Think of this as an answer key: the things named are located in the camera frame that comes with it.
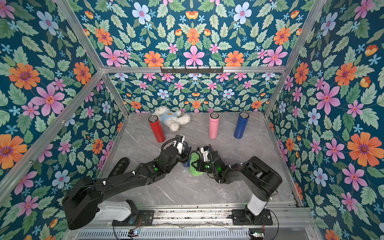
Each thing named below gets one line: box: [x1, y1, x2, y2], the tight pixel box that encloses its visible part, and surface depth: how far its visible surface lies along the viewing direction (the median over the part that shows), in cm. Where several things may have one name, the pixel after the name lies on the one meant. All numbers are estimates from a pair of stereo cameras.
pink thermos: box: [209, 112, 220, 140], surface depth 93 cm
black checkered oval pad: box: [108, 157, 131, 178], surface depth 90 cm
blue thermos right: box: [233, 111, 250, 139], surface depth 98 cm
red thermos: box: [148, 115, 166, 143], surface depth 95 cm
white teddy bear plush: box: [152, 105, 191, 132], surface depth 109 cm
